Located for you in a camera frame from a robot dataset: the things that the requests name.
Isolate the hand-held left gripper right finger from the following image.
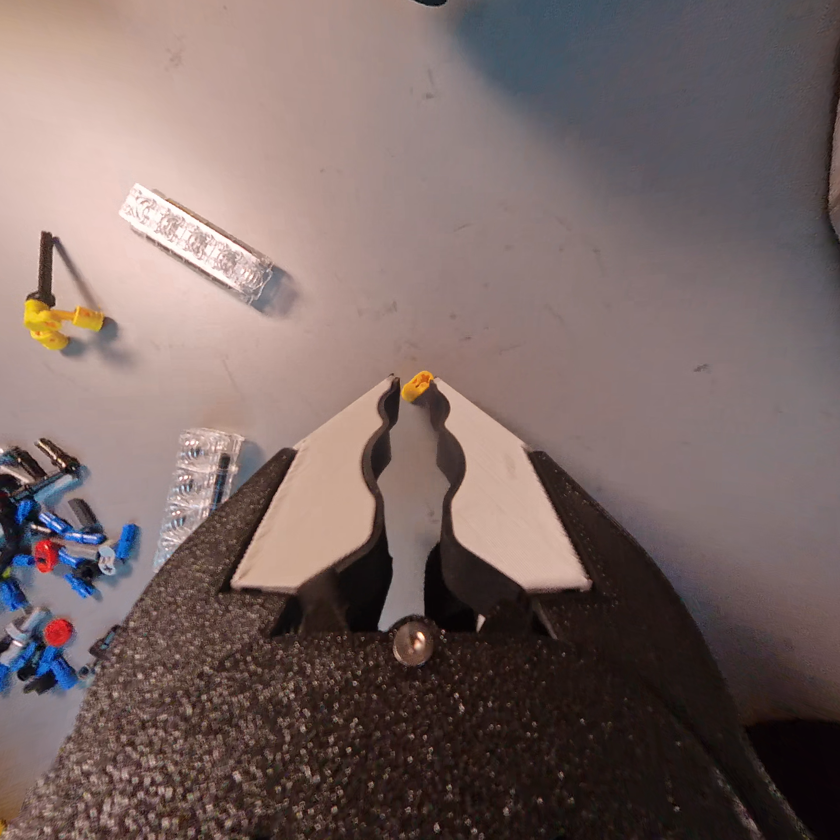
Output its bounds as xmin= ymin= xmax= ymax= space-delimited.
xmin=425 ymin=376 xmax=594 ymax=633

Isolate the yellow and black axle assembly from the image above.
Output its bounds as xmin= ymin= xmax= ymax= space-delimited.
xmin=24 ymin=231 xmax=105 ymax=351

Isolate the grey desk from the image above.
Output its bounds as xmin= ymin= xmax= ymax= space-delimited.
xmin=0 ymin=0 xmax=840 ymax=815

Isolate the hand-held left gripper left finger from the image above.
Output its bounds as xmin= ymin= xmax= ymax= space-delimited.
xmin=230 ymin=375 xmax=400 ymax=632

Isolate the pile of colourful toy pieces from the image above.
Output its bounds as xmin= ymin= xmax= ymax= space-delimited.
xmin=0 ymin=437 xmax=143 ymax=697

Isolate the clear toy brick grey rod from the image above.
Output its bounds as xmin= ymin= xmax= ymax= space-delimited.
xmin=152 ymin=428 xmax=245 ymax=573

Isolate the clear toy brick dark rod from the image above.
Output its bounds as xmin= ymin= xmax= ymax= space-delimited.
xmin=119 ymin=183 xmax=274 ymax=305

